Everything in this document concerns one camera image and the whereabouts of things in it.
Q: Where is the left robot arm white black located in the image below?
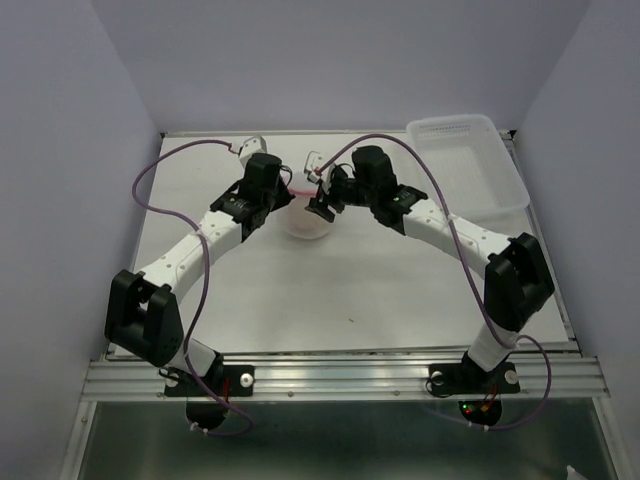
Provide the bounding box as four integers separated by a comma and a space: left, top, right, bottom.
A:
105, 153, 293, 394

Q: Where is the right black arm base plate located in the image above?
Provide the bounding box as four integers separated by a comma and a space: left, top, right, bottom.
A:
426, 361, 521, 397

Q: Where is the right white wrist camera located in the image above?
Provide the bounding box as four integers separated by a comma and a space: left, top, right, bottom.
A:
303, 151, 333, 185

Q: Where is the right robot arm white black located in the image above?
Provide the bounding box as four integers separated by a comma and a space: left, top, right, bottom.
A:
304, 146, 555, 396

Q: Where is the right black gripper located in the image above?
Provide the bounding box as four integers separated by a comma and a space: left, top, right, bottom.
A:
303, 168, 376, 223

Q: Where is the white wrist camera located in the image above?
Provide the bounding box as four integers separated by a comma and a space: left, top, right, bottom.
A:
237, 135, 267, 167
303, 151, 333, 185

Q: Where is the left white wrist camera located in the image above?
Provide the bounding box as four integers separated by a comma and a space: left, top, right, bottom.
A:
237, 135, 267, 167

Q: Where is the aluminium frame rail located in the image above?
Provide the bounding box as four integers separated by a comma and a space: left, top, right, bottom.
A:
81, 341, 610, 403

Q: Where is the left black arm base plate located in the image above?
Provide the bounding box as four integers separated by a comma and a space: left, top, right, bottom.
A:
158, 364, 255, 399

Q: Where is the white plastic basket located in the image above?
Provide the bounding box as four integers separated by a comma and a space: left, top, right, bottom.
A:
406, 114, 530, 221

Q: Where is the white mesh laundry bag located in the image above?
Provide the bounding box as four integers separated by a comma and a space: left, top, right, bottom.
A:
276, 172, 332, 240

